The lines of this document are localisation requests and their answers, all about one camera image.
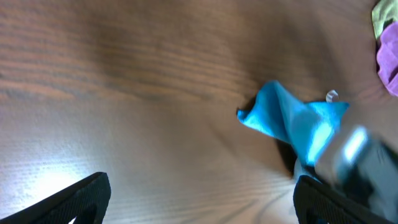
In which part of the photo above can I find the blue microfiber cloth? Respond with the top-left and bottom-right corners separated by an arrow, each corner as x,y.
237,81 -> 349,166

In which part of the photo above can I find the purple microfiber cloth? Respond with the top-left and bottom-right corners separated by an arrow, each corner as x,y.
376,22 -> 397,96

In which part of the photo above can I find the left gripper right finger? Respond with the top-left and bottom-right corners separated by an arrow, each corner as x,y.
293,175 -> 395,224

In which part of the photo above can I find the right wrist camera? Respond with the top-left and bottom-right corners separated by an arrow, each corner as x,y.
314,124 -> 371,187

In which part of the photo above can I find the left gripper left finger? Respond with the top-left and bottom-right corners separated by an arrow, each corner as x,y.
1,172 -> 111,224

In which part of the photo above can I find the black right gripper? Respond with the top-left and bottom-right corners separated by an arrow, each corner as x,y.
338,140 -> 397,221

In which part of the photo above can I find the green microfiber cloth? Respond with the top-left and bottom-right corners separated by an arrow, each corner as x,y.
371,0 -> 397,39

